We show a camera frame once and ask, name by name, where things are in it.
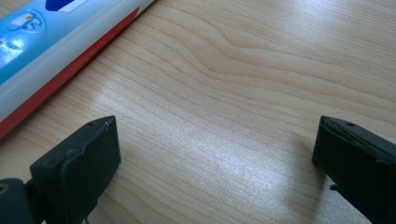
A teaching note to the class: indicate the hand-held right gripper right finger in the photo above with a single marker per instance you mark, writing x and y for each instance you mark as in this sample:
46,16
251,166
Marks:
358,161

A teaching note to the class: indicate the blue white red toothpaste box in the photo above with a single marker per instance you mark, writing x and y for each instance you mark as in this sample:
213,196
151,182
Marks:
46,46

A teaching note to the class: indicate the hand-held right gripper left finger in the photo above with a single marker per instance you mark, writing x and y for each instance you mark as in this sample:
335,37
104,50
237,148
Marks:
84,161

